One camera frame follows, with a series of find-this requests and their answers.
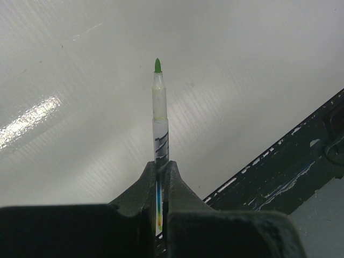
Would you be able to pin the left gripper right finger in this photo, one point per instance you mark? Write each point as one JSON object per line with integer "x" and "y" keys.
{"x": 193, "y": 229}

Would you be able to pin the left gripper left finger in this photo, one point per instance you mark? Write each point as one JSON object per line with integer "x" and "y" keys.
{"x": 124, "y": 227}

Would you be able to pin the green whiteboard marker pen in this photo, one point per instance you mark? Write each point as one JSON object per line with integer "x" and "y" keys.
{"x": 160, "y": 128}

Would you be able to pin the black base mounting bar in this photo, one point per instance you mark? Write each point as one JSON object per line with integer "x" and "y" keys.
{"x": 289, "y": 172}

